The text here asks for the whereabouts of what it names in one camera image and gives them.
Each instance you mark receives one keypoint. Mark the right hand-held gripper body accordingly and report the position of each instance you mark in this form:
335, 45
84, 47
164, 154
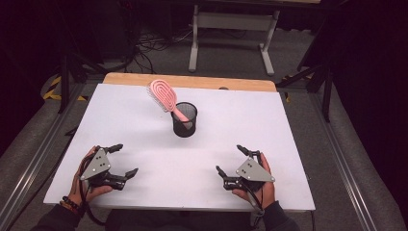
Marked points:
255, 171

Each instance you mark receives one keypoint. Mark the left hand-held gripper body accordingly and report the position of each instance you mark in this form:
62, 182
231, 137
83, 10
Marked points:
96, 165

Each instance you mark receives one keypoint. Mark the black mesh pen holder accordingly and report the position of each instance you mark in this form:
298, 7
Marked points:
184, 128

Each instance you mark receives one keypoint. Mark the pink hairbrush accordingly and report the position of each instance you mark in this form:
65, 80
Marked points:
164, 94

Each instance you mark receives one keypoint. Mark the person's right hand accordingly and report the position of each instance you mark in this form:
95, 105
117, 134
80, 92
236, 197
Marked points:
267, 192

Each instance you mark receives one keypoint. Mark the person's left hand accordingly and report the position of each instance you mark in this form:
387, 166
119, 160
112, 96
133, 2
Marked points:
78, 189

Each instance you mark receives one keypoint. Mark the white table board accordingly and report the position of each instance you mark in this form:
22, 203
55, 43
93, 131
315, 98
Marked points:
144, 144

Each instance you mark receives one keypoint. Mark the person's lap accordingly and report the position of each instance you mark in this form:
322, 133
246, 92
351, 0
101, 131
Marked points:
179, 221

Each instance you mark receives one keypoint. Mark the yellow black hazard tape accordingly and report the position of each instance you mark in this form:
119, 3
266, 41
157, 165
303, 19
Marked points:
287, 96
51, 91

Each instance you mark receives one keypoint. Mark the wooden table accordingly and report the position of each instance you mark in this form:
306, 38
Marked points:
208, 82

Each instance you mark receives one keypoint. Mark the black metal stand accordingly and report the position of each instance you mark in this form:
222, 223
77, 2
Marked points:
65, 83
327, 93

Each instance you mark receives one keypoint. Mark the aluminium floor rail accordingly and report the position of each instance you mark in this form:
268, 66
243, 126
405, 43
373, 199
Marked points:
344, 166
35, 160

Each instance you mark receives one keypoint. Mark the grey metal desk frame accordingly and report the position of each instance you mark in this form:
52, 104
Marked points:
235, 21

